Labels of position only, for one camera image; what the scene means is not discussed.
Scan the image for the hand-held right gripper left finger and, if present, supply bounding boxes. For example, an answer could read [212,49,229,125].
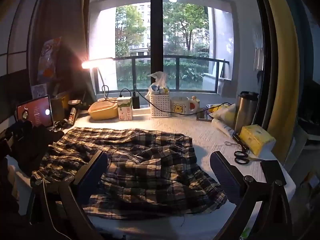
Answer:
[30,150,108,240]

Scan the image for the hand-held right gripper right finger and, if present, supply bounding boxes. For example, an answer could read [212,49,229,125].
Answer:
[209,151,293,240]

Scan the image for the plaid pants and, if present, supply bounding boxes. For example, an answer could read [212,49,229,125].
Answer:
[31,127,228,217]

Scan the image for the black phone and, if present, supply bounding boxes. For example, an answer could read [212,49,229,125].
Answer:
[260,160,287,185]

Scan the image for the white tube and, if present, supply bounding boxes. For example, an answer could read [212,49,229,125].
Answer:
[211,118,237,138]

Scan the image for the yellow tissue pack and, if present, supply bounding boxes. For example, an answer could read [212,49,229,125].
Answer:
[240,124,276,155]

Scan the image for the small red white bottle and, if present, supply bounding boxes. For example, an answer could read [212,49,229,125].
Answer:
[68,107,77,125]

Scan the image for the yellow bowl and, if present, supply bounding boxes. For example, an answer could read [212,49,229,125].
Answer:
[88,97,119,120]

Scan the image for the yellow plastic bag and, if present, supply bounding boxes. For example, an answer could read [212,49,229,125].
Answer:
[209,104,237,128]

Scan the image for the dark cloth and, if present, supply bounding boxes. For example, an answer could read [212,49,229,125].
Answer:
[0,121,64,178]

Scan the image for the steel tumbler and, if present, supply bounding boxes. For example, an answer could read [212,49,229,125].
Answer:
[234,91,259,133]

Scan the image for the white green drink carton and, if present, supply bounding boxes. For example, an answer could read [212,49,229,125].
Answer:
[117,96,133,121]

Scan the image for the white bear print mug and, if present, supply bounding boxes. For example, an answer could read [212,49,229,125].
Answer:
[171,96,198,117]

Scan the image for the tablet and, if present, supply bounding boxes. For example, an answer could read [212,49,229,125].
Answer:
[16,95,54,127]

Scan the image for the white slotted basket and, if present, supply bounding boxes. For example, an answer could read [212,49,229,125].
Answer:
[149,93,172,118]

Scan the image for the desk lamp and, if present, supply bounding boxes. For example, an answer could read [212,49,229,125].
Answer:
[81,57,115,100]

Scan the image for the crumpled white plastic bag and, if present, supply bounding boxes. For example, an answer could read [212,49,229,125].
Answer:
[147,72,167,88]

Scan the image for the colourful snack bag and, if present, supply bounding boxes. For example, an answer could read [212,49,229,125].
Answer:
[37,37,62,83]

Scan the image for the balcony railing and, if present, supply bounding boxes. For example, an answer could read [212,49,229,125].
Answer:
[114,55,230,92]

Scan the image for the yellow curtain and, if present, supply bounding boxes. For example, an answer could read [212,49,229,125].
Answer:
[259,0,300,163]

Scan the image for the brown curtain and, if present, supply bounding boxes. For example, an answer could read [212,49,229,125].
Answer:
[27,0,93,100]

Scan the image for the black handled scissors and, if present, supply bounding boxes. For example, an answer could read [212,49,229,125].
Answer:
[234,151,264,165]

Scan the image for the black tool with lanyard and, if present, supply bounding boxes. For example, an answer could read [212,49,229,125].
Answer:
[224,134,248,153]

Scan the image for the black window frame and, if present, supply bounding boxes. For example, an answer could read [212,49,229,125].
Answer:
[150,0,164,105]

